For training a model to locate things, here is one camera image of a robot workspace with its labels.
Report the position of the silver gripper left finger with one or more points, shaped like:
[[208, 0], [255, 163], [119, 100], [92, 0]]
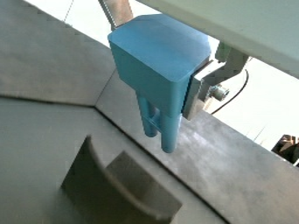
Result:
[[118, 12]]

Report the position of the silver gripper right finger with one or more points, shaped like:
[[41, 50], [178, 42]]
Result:
[[204, 86]]

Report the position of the blue three prong object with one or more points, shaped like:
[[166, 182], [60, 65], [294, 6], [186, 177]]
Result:
[[159, 52]]

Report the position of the black fixture bracket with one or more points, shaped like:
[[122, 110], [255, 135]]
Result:
[[118, 193]]

